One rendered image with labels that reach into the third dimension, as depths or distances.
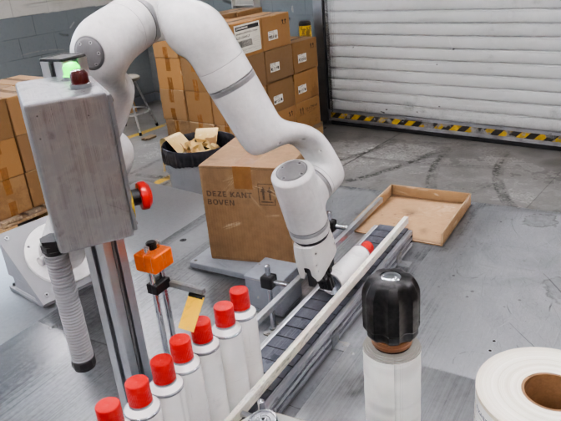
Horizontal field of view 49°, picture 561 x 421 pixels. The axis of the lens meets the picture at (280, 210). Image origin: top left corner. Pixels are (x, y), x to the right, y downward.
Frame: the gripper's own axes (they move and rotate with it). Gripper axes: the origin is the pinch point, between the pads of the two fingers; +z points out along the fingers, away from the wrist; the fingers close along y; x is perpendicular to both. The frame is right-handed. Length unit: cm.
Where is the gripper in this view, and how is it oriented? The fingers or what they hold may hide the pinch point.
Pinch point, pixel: (325, 281)
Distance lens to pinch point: 135.8
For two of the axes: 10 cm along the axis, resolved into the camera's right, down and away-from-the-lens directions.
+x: 8.6, 1.3, -4.9
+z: 2.5, 7.3, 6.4
